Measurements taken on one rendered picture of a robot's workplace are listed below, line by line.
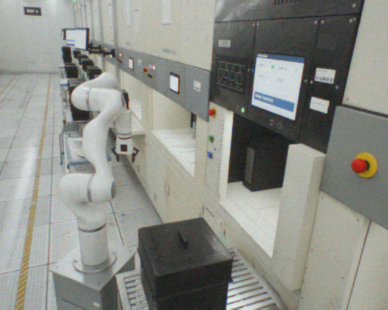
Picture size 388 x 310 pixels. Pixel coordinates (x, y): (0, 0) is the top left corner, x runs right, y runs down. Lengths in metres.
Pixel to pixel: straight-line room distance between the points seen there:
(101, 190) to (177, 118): 1.99
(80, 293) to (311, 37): 1.33
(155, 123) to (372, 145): 2.42
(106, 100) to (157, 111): 1.74
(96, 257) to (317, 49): 1.19
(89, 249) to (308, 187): 0.94
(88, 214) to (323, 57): 1.06
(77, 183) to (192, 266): 0.57
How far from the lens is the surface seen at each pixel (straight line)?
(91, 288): 1.48
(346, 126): 1.01
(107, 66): 5.99
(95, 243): 1.46
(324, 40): 1.09
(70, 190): 1.36
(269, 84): 1.29
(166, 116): 3.15
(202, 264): 1.13
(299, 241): 1.19
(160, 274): 1.09
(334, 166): 1.05
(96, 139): 1.37
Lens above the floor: 1.74
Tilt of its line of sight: 21 degrees down
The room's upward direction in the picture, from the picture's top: 2 degrees clockwise
